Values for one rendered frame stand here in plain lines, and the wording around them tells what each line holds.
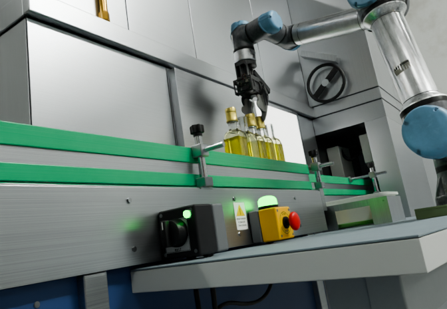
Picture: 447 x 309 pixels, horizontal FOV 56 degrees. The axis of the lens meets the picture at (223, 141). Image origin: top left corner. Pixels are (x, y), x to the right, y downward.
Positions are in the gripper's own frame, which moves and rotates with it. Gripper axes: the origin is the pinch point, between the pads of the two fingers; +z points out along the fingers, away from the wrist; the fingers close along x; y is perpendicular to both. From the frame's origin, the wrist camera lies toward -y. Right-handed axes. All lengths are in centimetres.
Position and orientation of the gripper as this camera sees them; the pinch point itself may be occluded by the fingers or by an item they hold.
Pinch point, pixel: (259, 119)
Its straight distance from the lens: 145.0
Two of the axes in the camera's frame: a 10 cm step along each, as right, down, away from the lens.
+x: 8.2, -2.5, -5.2
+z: 1.5, 9.6, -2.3
